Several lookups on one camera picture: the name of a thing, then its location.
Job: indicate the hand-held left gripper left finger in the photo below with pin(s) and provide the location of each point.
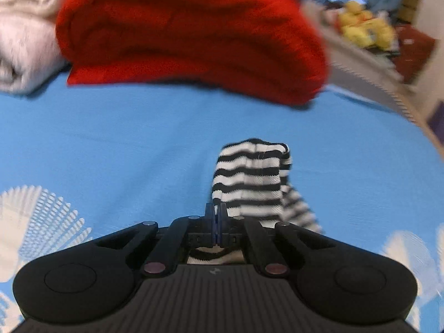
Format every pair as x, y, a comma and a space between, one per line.
212, 223

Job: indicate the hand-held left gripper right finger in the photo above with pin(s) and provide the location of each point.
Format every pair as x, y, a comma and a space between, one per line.
222, 223

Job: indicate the black white striped small garment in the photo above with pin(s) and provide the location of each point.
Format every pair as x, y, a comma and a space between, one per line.
249, 177

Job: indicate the blue white printed bedsheet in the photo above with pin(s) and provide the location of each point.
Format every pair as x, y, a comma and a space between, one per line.
121, 138

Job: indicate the red folded blanket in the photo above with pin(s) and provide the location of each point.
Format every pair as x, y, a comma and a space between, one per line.
194, 31

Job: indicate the grey mattress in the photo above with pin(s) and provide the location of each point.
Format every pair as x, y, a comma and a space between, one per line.
360, 69

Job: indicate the purple box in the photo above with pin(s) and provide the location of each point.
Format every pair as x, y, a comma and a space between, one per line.
437, 121

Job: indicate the yellow plush toy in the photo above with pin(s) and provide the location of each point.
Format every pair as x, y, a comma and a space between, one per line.
364, 27

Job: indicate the dark red bag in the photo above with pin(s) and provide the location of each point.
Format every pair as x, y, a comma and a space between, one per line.
414, 52

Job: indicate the white folded blanket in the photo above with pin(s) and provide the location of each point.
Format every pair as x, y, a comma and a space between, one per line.
24, 31

